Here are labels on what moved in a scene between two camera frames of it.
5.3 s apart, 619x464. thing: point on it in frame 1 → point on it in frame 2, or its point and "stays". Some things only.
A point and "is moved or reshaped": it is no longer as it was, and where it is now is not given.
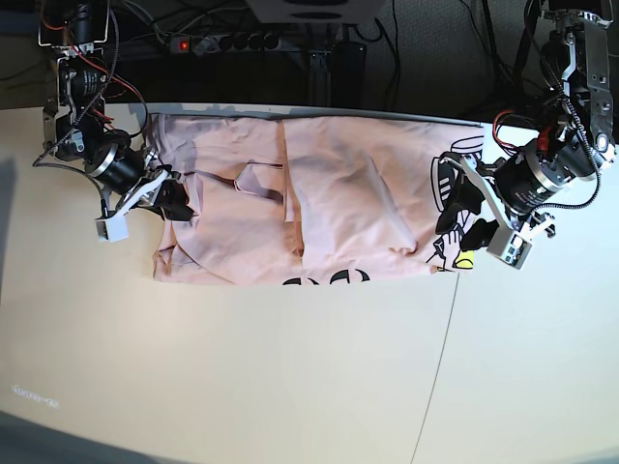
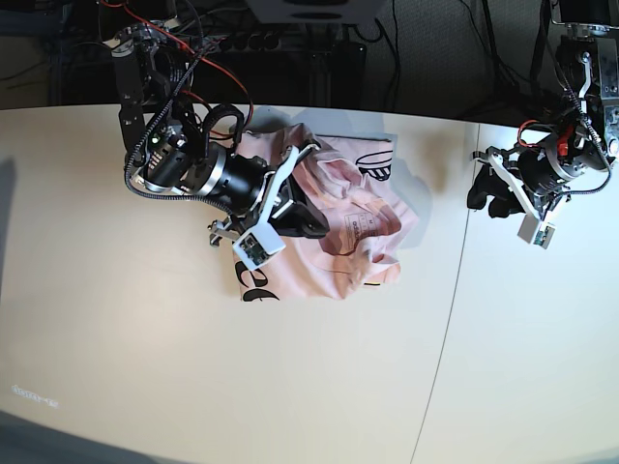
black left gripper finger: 173,201 → 293,215
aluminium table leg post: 320,77 stays
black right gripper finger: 466,195 → 489,182
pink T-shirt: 290,200 is moved or reshaped
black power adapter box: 349,74 stays
